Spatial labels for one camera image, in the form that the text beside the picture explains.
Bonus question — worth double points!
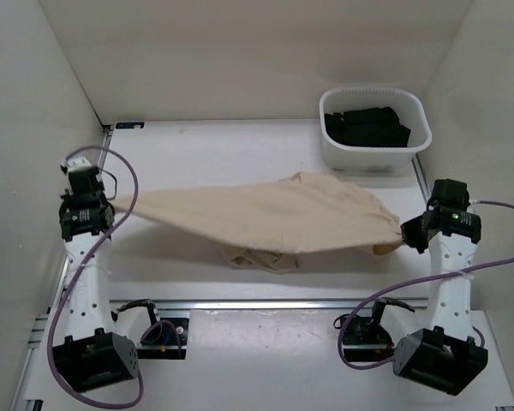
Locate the white plastic basket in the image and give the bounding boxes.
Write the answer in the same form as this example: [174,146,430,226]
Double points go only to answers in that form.
[319,84,433,172]

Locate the beige trousers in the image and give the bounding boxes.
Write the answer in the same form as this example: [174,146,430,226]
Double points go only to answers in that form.
[113,171,403,273]

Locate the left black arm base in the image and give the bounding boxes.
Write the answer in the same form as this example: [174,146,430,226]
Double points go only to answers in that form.
[137,317,189,360]

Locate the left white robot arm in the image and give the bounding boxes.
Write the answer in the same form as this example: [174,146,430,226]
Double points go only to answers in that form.
[52,159,163,393]

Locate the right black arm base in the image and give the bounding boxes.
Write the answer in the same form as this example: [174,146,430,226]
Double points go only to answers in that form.
[343,315,395,364]

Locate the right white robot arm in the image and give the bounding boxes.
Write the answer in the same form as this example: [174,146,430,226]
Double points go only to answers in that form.
[368,179,488,396]

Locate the black trousers in basket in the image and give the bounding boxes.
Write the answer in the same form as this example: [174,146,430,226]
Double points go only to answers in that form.
[323,107,411,148]

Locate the blue corner label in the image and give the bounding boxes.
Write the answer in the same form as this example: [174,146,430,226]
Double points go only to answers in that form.
[115,122,145,129]

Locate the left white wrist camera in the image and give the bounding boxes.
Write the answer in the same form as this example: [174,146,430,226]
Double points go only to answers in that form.
[60,156,93,175]

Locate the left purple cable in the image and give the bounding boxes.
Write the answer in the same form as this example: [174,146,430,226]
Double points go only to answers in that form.
[45,146,185,407]

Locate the purple cable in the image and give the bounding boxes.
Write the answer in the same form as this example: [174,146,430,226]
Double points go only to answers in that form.
[336,200,514,370]
[45,146,185,407]

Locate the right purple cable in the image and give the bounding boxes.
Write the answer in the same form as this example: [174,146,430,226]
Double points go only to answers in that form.
[336,200,514,370]

